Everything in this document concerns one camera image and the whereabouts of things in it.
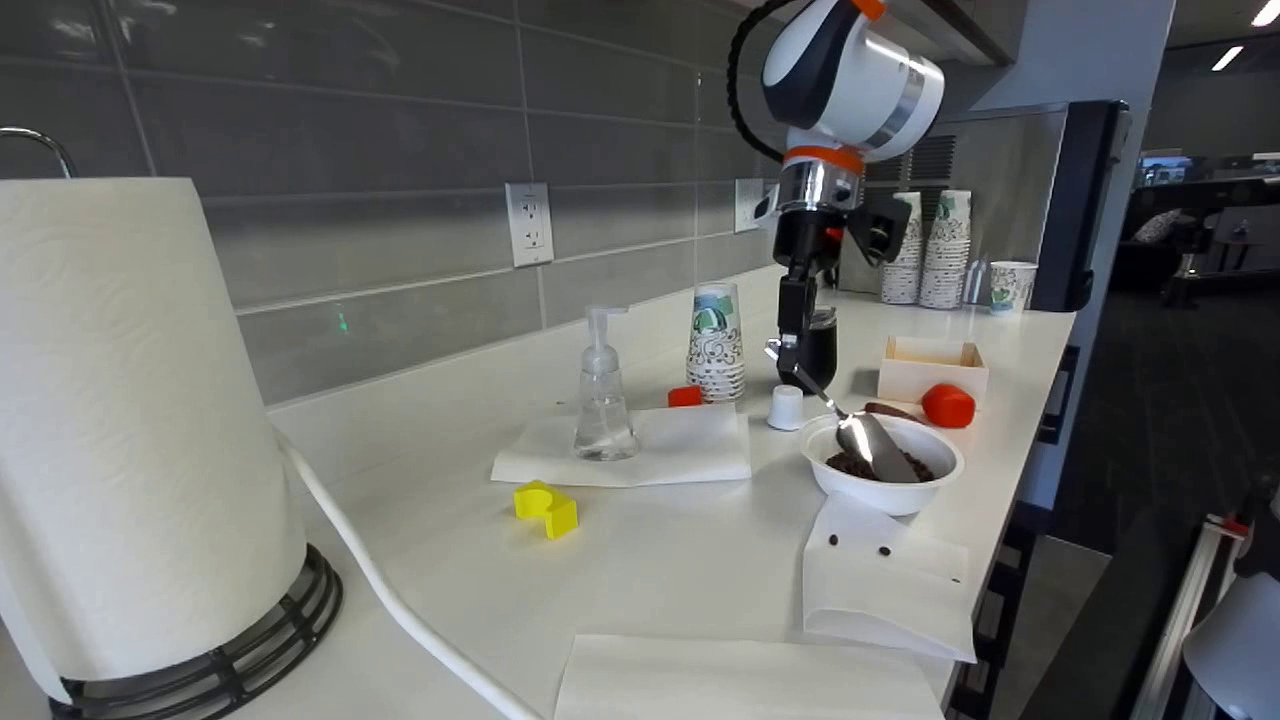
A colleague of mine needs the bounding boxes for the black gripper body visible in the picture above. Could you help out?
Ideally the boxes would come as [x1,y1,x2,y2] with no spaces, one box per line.
[773,208,847,308]

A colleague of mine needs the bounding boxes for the white bowl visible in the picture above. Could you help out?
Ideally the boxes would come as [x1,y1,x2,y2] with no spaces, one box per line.
[800,413,964,520]

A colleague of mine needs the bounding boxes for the small white pod cup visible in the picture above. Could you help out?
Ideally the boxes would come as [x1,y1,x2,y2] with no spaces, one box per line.
[766,380,807,435]

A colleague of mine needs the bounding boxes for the printed paper cup stack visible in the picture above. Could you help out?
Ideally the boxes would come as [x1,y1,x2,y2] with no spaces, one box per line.
[686,281,750,409]

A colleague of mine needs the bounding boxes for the tall white cup stack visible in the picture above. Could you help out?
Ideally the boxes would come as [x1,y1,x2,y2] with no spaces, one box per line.
[876,189,928,312]
[917,184,976,318]

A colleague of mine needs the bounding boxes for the light wooden box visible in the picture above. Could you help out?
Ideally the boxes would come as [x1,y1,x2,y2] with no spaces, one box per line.
[872,335,994,413]

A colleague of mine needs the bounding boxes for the brown coffee beans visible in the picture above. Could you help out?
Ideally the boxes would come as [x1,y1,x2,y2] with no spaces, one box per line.
[826,446,939,489]

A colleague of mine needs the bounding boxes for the folded white paper towel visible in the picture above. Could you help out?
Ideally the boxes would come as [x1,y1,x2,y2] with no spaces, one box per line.
[490,402,755,492]

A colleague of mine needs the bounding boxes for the single paper cup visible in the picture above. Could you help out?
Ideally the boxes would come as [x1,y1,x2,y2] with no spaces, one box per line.
[986,258,1039,318]

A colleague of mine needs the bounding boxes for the clear pump bottle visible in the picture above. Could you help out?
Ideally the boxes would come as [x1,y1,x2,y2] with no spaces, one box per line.
[574,306,642,465]

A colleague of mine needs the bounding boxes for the white paper sheet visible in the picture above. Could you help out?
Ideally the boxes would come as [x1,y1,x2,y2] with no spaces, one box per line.
[796,497,986,669]

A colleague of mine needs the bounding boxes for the black upright panel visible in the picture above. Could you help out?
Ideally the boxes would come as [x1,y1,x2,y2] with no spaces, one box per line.
[1032,97,1132,318]

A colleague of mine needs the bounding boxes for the yellow block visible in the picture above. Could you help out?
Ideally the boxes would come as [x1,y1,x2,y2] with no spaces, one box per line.
[509,482,586,546]

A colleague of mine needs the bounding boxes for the grey stand equipment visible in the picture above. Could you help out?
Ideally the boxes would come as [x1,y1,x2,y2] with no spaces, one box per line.
[1126,492,1280,720]

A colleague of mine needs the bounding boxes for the white wall outlet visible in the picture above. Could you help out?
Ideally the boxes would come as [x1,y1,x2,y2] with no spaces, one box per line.
[500,181,555,269]
[733,176,779,236]

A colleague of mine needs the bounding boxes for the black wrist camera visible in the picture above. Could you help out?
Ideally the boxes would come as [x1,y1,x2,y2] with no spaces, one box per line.
[843,194,917,273]

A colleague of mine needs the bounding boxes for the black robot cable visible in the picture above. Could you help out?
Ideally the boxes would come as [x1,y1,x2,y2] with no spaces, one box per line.
[724,0,803,167]

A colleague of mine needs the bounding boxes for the white cable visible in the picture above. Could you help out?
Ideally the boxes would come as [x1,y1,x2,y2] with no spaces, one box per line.
[281,446,537,720]

